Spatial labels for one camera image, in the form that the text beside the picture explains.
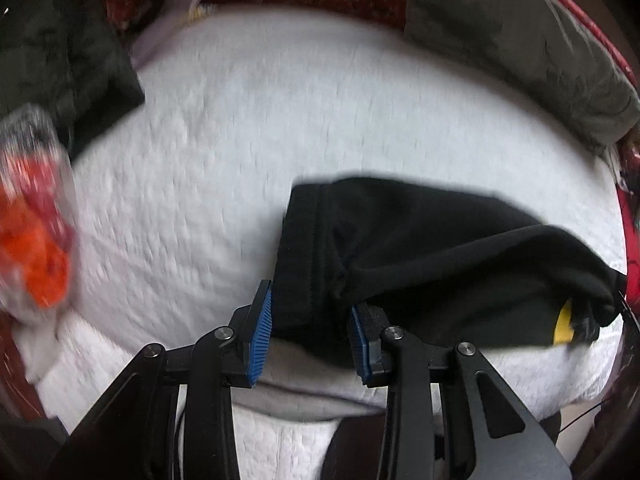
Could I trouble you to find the white quilted mattress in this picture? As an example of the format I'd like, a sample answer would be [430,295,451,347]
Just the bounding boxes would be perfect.
[14,5,630,480]

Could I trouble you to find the dark green garment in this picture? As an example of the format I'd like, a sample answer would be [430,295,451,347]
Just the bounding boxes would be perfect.
[1,0,145,159]

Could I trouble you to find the clear bag with orange items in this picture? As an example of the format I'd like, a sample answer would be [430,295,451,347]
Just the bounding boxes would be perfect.
[1,104,78,325]

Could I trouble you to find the black pants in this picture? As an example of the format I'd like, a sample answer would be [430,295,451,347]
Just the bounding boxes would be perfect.
[272,178,625,366]

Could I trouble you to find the grey floral pillow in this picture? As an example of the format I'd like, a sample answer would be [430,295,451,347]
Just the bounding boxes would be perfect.
[402,0,640,154]

